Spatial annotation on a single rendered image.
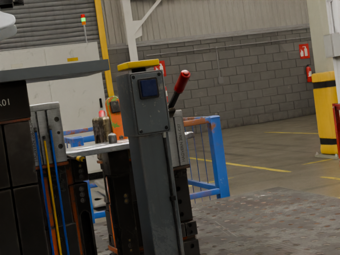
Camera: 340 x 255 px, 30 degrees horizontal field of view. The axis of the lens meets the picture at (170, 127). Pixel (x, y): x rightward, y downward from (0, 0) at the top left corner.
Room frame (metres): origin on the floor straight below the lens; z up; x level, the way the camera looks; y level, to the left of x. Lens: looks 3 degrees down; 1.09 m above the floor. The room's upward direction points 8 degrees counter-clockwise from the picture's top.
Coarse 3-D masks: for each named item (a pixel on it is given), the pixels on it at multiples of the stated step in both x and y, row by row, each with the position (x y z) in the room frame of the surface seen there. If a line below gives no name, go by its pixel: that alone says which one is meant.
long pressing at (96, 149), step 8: (192, 136) 1.46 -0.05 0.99; (96, 144) 1.50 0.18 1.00; (104, 144) 1.47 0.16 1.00; (112, 144) 1.38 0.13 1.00; (120, 144) 1.38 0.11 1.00; (128, 144) 1.39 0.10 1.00; (72, 152) 1.34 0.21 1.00; (80, 152) 1.34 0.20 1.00; (88, 152) 1.35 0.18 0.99; (96, 152) 1.36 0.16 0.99; (104, 152) 1.36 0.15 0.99
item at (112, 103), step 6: (114, 96) 1.62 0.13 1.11; (108, 102) 1.61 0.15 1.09; (114, 102) 1.62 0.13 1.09; (108, 108) 1.61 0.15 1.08; (114, 108) 1.61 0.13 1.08; (108, 114) 1.61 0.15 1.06; (114, 114) 1.61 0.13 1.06; (120, 114) 1.62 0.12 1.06; (114, 120) 1.61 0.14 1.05; (120, 120) 1.61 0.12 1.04; (114, 126) 1.60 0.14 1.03; (120, 126) 1.61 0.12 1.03; (114, 132) 1.60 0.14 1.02; (120, 132) 1.60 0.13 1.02; (120, 138) 1.60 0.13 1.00; (126, 138) 1.61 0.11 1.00
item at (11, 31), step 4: (8, 28) 1.10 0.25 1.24; (12, 28) 1.10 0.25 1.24; (16, 28) 1.10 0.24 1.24; (0, 32) 1.10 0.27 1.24; (4, 32) 1.10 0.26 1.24; (8, 32) 1.10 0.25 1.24; (12, 32) 1.10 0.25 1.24; (16, 32) 1.11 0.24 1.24; (0, 36) 1.10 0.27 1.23; (4, 36) 1.10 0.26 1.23; (8, 36) 1.10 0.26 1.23; (0, 40) 1.10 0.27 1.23
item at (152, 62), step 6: (144, 60) 1.12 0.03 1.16; (150, 60) 1.12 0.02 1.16; (156, 60) 1.13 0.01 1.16; (120, 66) 1.14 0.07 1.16; (126, 66) 1.11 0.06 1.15; (132, 66) 1.11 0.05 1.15; (138, 66) 1.12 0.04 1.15; (144, 66) 1.12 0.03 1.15; (150, 66) 1.14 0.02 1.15; (132, 72) 1.14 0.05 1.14
